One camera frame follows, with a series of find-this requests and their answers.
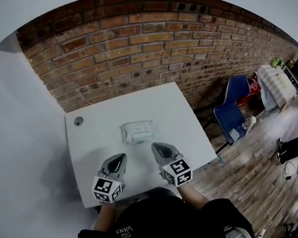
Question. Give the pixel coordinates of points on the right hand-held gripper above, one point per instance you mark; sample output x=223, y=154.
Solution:
x=177, y=171

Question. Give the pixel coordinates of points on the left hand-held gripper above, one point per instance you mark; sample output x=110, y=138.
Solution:
x=105, y=188

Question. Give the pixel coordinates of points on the white wet wipes pack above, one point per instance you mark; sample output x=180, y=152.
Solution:
x=139, y=131

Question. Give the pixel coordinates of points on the person's left forearm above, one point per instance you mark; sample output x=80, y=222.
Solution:
x=104, y=215

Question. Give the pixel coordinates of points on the person's right forearm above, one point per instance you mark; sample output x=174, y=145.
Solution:
x=192, y=196

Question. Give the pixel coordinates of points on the teal stick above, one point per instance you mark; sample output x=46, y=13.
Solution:
x=220, y=158

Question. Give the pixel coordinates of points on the person's black shirt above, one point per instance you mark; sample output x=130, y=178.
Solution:
x=160, y=218

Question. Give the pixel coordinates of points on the grey card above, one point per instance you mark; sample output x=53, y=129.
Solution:
x=234, y=134

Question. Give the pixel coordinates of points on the blue chair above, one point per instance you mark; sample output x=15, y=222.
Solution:
x=228, y=109

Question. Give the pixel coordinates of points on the beige bottle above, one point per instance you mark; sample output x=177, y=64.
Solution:
x=251, y=120

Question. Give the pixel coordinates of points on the red bag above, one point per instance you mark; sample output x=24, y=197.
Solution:
x=252, y=87

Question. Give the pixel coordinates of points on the pale blue cloth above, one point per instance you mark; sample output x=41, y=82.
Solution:
x=269, y=97

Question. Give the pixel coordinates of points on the checkered cloth covered table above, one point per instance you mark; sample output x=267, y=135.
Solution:
x=275, y=79

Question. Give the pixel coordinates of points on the green toy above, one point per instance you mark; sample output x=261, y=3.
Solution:
x=276, y=62

